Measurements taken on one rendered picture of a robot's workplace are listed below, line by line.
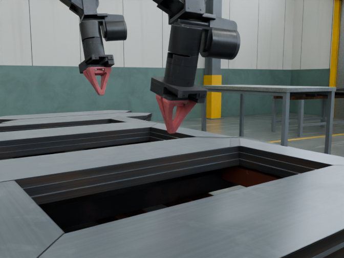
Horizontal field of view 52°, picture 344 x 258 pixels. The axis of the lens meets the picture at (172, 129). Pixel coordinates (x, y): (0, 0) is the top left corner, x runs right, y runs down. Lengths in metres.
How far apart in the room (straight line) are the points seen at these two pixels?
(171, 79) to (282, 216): 0.31
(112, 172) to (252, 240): 0.40
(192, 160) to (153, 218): 0.40
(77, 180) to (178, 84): 0.27
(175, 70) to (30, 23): 7.47
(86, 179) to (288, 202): 0.38
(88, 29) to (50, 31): 7.07
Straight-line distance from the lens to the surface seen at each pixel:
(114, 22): 1.05
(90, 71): 0.99
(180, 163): 0.83
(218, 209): 0.50
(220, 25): 0.68
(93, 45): 1.01
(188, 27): 0.63
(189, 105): 0.67
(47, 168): 0.75
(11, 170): 0.75
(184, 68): 0.64
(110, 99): 8.36
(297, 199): 0.57
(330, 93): 4.06
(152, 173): 0.79
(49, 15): 8.14
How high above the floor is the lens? 1.04
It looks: 8 degrees down
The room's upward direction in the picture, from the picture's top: straight up
